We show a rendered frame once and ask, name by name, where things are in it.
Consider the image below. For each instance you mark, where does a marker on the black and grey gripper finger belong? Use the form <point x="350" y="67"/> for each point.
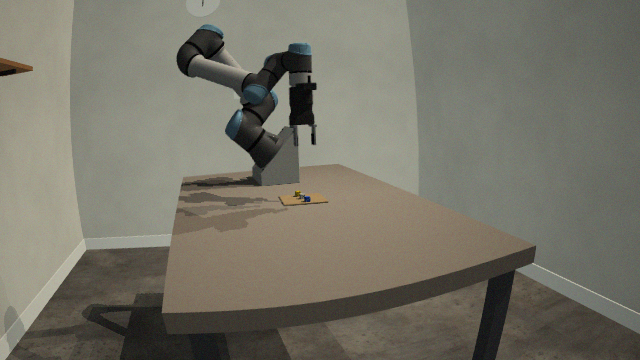
<point x="295" y="134"/>
<point x="313" y="135"/>

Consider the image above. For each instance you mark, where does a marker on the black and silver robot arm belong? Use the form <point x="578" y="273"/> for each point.
<point x="246" y="128"/>

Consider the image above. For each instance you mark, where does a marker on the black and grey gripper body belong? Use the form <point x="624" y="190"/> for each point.
<point x="298" y="96"/>

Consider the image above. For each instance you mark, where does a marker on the tan square mat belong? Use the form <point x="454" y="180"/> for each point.
<point x="289" y="200"/>

